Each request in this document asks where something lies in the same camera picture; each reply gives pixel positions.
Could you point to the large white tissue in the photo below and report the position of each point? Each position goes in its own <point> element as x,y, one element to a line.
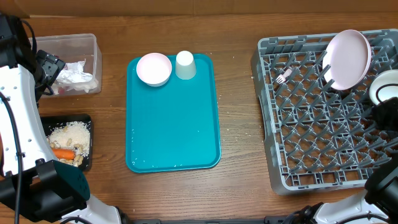
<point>74,73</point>

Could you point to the rice and peanut pile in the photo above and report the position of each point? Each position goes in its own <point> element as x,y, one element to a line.
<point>75,136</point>

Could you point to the white plastic fork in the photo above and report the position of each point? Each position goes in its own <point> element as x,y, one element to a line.
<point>282,78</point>

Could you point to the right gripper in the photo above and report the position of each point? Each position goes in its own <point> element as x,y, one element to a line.
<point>381,111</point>

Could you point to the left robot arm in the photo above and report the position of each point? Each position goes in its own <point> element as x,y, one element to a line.
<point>36,185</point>

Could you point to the orange carrot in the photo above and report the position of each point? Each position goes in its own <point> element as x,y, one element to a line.
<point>66,154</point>

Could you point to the white bowl with rice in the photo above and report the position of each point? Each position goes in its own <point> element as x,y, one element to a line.
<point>384,78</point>

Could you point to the white paper cup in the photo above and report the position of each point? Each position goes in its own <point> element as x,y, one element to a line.
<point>185,67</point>

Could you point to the grey dishwasher rack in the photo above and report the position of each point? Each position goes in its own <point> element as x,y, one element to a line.
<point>318,138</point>

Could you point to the teal serving tray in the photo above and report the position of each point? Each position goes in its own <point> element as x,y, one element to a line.
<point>174,126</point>

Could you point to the small white tissue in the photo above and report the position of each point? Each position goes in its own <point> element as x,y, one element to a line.
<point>77,83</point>

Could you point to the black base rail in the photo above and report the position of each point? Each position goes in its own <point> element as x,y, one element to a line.
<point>266,220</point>

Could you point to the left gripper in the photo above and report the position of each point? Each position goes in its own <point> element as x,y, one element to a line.
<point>52,65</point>

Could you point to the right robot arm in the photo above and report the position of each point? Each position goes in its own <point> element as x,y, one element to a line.
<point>377,203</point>

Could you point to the pink bowl with peanuts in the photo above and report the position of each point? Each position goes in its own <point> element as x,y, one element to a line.
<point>154,69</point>

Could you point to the clear plastic bin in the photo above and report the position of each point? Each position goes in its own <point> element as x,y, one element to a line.
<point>74,48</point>

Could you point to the black plastic tray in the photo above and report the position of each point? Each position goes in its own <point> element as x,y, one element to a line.
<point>49,122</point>

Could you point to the white round plate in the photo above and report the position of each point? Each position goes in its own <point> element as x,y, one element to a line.
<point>347,59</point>

